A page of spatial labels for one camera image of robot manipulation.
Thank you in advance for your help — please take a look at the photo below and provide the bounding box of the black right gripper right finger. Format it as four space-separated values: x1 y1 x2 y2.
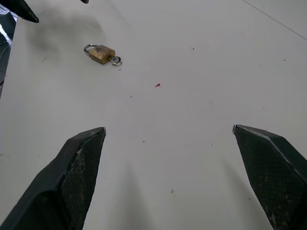
232 124 307 230

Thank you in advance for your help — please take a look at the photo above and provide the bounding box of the brass padlock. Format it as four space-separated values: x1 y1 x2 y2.
83 43 116 66

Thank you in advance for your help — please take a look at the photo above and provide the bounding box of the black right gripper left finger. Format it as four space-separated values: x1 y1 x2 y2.
0 126 107 230

